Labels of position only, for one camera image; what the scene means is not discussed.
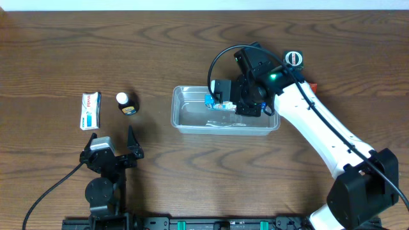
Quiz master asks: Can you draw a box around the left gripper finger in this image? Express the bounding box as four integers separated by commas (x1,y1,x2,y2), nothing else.
127,125,140,152
84,133,97,150

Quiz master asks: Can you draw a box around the red medicine sachet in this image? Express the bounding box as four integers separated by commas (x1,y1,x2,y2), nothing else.
309,83,318,93

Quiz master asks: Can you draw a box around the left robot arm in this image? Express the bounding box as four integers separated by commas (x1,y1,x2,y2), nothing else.
80,126,144,229

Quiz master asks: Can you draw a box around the clear plastic container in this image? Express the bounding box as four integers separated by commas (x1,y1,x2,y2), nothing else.
171,86,281,136

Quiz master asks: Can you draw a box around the green box round logo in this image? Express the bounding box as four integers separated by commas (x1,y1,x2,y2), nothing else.
283,50,304,71

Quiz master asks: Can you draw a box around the small dark bottle white cap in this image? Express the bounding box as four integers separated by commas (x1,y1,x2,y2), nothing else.
116,92,139,116

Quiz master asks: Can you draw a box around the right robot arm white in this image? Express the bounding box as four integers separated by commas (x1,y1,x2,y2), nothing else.
210,43,408,229

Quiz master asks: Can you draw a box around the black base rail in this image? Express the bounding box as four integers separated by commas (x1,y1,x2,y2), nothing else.
62,216,383,230

